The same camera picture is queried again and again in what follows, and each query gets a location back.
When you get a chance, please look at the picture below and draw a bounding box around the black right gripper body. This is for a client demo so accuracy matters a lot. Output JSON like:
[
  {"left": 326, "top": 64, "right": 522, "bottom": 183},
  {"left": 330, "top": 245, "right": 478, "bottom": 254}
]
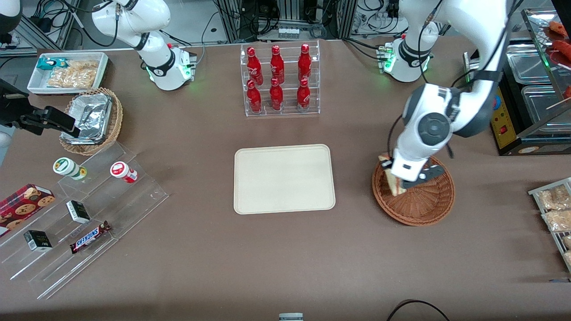
[{"left": 0, "top": 79, "right": 31, "bottom": 127}]

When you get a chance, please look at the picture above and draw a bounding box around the triangular sandwich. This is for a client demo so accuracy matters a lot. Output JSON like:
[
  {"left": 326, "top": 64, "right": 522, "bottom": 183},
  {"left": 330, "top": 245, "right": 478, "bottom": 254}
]
[{"left": 378, "top": 154, "right": 407, "bottom": 197}]

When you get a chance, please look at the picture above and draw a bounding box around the brown wicker basket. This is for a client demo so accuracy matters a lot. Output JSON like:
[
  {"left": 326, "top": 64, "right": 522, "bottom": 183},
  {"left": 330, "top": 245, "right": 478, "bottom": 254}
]
[{"left": 372, "top": 148, "right": 455, "bottom": 226}]

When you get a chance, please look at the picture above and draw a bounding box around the tan wicker basket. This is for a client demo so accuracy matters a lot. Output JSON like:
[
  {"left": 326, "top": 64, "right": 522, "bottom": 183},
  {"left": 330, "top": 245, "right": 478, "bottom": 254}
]
[{"left": 59, "top": 87, "right": 124, "bottom": 156}]

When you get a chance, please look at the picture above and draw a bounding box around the cream rectangular tray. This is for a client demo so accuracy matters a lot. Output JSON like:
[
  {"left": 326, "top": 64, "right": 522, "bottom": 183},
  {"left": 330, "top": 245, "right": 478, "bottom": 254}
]
[{"left": 234, "top": 144, "right": 336, "bottom": 215}]

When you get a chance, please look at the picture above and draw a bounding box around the tray of packaged crackers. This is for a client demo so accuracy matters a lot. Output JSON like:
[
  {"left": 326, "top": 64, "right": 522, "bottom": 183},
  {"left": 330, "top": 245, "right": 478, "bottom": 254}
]
[{"left": 529, "top": 177, "right": 571, "bottom": 272}]

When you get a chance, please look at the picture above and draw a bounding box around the silver foil container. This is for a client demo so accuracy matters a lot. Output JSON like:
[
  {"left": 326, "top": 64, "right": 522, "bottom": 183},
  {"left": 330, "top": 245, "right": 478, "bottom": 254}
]
[{"left": 61, "top": 93, "right": 113, "bottom": 144}]

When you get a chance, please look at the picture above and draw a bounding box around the white rectangular snack bin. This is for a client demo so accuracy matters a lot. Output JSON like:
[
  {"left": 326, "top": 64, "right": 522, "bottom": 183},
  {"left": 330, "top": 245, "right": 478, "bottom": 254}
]
[{"left": 27, "top": 52, "right": 110, "bottom": 95}]

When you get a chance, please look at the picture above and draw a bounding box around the clear bag of chips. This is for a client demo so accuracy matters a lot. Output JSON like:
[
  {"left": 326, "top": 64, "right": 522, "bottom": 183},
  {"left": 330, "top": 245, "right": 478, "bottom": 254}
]
[{"left": 47, "top": 60, "right": 99, "bottom": 89}]

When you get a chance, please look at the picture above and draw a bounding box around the green lid cup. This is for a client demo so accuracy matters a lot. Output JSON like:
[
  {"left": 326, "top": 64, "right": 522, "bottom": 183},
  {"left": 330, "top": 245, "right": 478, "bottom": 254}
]
[{"left": 53, "top": 157, "right": 87, "bottom": 181}]

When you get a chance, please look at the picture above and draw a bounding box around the teal snack packet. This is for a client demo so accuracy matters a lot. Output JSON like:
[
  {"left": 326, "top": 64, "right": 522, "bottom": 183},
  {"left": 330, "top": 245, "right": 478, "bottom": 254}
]
[{"left": 37, "top": 58, "right": 70, "bottom": 71}]

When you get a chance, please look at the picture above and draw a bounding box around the red cookie box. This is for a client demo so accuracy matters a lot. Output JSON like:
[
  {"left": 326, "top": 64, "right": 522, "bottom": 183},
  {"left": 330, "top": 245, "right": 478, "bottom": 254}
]
[{"left": 0, "top": 184, "right": 56, "bottom": 238}]

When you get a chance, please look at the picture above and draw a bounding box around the red lid cup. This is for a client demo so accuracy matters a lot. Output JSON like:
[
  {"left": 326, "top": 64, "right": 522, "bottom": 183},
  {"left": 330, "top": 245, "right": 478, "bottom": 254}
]
[{"left": 110, "top": 161, "right": 138, "bottom": 184}]

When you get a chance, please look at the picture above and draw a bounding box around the small black box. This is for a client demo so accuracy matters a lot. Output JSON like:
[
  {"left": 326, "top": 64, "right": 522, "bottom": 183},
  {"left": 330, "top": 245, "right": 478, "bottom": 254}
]
[
  {"left": 66, "top": 200, "right": 91, "bottom": 224},
  {"left": 24, "top": 230, "right": 53, "bottom": 252}
]

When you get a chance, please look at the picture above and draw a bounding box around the black food warmer appliance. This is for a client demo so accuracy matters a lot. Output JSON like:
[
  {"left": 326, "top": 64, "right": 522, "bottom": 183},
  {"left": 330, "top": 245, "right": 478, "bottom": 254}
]
[{"left": 463, "top": 7, "right": 571, "bottom": 156}]

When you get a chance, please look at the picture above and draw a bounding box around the red soda bottle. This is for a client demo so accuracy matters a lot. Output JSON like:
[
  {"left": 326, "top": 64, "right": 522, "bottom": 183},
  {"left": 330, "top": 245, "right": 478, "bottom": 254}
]
[
  {"left": 298, "top": 43, "right": 312, "bottom": 82},
  {"left": 269, "top": 77, "right": 284, "bottom": 111},
  {"left": 247, "top": 79, "right": 262, "bottom": 113},
  {"left": 247, "top": 47, "right": 264, "bottom": 86},
  {"left": 270, "top": 45, "right": 285, "bottom": 84},
  {"left": 297, "top": 78, "right": 311, "bottom": 110}
]

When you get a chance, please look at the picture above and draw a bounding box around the clear acrylic bottle rack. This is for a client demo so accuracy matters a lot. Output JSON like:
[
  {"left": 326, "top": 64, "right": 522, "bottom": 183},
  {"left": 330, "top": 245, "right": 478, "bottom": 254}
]
[{"left": 240, "top": 40, "right": 321, "bottom": 117}]

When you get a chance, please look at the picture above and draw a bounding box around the clear acrylic stepped shelf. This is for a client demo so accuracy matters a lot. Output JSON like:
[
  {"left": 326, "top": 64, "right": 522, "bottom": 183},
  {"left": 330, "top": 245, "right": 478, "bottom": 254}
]
[{"left": 0, "top": 142, "right": 169, "bottom": 300}]

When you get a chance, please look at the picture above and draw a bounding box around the snickers chocolate bar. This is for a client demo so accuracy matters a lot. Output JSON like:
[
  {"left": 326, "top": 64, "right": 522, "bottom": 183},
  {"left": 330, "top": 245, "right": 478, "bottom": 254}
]
[{"left": 70, "top": 221, "right": 112, "bottom": 255}]

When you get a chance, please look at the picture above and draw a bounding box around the steel food pan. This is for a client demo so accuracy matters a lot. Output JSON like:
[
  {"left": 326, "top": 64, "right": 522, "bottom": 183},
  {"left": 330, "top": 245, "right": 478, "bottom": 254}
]
[
  {"left": 506, "top": 44, "right": 551, "bottom": 84},
  {"left": 521, "top": 85, "right": 571, "bottom": 124}
]

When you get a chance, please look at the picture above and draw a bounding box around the black looped cable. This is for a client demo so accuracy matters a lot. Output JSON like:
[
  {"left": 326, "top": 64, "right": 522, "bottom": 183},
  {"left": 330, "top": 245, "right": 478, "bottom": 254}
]
[{"left": 386, "top": 300, "right": 451, "bottom": 321}]

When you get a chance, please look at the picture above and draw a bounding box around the aluminium frame rack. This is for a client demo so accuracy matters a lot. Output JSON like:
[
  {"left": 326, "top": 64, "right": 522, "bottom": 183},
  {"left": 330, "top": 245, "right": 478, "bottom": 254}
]
[{"left": 214, "top": 0, "right": 357, "bottom": 41}]

